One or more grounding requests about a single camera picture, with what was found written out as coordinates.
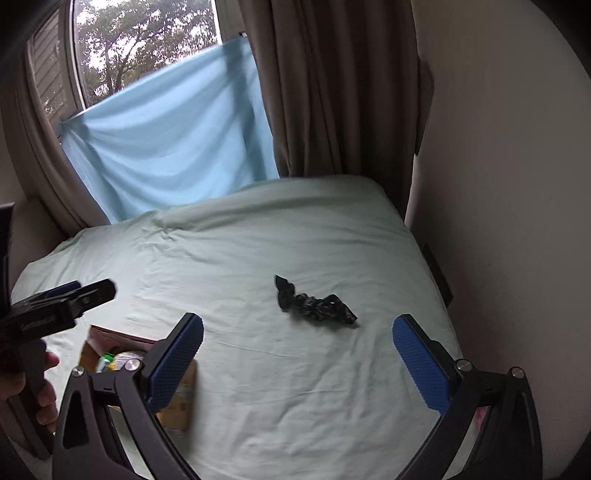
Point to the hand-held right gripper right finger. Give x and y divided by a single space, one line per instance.
422 364

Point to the light blue hanging cloth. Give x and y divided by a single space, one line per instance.
161 138

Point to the tree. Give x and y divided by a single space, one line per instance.
138 37

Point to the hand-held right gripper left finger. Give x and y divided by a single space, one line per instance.
173 364

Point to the black cloth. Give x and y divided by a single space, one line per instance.
318 307

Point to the brown curtain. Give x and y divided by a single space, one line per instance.
55 184
332 92

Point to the person's left hand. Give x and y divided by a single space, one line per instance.
48 406

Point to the louvred window shutter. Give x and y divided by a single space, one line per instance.
48 69

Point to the green tissue packet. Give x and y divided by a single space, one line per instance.
105 362

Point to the window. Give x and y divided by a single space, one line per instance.
78 55

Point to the printed cardboard box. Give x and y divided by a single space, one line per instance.
184 397

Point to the bed with pale green sheet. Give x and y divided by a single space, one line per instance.
277 230

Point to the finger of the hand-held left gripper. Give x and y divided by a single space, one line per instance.
62 290
94 295

